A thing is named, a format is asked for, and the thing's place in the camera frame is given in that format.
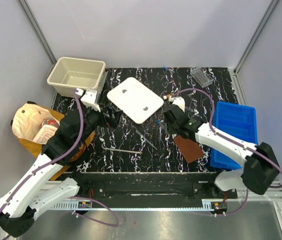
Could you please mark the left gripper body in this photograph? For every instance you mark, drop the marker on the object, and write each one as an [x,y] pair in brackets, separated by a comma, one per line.
[109,121]

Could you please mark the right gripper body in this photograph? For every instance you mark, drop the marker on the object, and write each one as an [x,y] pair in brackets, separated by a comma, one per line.
[170,127]

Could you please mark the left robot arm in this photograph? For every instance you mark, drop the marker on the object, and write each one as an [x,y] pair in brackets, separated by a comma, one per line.
[22,205]

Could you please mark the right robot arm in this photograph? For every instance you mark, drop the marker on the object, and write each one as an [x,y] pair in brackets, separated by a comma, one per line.
[258,163]

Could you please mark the orange capped vial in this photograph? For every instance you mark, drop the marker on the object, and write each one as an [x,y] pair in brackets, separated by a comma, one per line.
[166,97]

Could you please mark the white plastic lid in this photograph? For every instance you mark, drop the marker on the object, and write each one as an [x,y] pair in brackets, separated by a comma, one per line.
[136,100]

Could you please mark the thermometer with red tip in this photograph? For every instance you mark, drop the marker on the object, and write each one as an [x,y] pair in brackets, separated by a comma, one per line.
[122,150]

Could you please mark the clear test tube rack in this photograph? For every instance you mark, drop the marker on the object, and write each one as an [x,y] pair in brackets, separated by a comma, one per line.
[201,76]

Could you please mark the blue capped tube rear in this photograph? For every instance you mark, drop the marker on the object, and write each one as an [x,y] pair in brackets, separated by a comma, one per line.
[167,69]

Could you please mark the beige plastic bin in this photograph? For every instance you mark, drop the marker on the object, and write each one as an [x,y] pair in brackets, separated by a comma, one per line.
[70,73]

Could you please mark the blue compartment tray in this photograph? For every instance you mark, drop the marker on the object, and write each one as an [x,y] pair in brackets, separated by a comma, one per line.
[237,120]

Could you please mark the cloth bag with items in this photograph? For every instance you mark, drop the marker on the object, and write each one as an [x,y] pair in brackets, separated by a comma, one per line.
[34,126]

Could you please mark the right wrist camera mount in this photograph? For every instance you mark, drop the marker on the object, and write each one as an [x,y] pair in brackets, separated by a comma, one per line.
[179,101]

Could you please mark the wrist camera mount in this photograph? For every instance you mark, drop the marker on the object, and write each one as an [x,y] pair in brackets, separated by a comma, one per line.
[90,99]
[179,101]

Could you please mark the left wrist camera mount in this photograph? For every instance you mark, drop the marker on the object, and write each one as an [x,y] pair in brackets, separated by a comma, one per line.
[90,99]

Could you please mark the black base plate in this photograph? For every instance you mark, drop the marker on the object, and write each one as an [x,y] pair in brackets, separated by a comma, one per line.
[197,185]

